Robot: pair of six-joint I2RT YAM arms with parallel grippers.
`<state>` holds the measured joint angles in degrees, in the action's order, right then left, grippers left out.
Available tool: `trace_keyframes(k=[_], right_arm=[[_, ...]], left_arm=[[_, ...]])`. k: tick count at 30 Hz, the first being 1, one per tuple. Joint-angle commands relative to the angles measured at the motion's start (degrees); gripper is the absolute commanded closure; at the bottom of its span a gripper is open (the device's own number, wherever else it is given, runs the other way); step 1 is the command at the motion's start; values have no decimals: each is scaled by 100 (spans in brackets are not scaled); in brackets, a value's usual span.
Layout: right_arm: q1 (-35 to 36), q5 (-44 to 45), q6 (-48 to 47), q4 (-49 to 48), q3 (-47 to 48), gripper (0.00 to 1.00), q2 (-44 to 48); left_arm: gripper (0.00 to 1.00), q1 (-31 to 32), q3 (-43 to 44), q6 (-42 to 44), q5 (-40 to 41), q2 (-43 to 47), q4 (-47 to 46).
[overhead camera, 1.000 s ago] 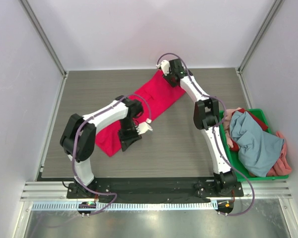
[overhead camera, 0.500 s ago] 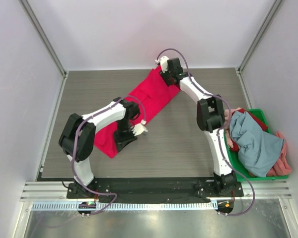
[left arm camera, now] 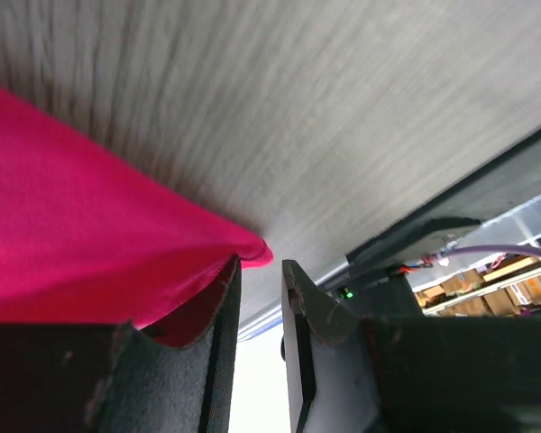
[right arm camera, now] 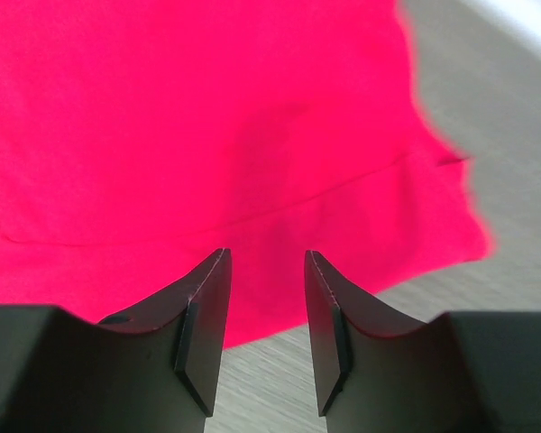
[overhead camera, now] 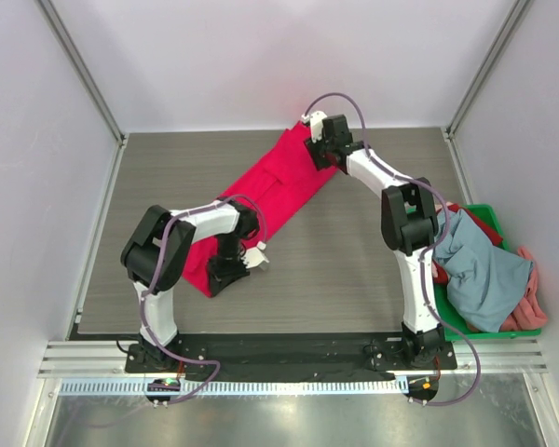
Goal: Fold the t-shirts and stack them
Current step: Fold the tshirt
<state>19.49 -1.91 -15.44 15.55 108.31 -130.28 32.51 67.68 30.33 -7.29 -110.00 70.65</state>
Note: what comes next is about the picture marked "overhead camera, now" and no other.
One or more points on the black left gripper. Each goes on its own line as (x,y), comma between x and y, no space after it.
(228,275)

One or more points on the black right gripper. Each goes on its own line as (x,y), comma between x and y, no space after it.
(318,152)

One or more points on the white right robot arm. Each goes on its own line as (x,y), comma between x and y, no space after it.
(409,226)

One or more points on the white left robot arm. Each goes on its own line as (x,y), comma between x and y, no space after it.
(157,253)

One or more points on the dark red t-shirt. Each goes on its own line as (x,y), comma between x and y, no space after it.
(438,273)

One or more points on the light blue t-shirt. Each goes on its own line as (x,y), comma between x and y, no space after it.
(485,282)

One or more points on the green plastic bin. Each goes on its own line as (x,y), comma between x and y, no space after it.
(484,326)

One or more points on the pink t-shirt in bin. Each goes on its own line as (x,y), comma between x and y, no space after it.
(528,302)

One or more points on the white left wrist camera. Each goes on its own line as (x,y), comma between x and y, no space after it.
(255,257)

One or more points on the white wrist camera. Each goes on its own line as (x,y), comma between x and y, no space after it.
(314,120)
(255,257)

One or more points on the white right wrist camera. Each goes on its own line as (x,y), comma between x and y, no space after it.
(314,120)

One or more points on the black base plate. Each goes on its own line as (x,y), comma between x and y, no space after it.
(279,356)

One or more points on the aluminium frame rail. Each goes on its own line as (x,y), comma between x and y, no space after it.
(107,358)

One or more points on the white slotted cable duct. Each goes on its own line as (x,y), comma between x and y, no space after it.
(151,387)

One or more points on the right aluminium corner post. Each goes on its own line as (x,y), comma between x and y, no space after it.
(503,37)

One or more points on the aluminium corner post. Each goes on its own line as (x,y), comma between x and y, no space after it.
(58,27)
(503,37)

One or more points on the left aluminium corner post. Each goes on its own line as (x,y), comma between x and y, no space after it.
(58,27)

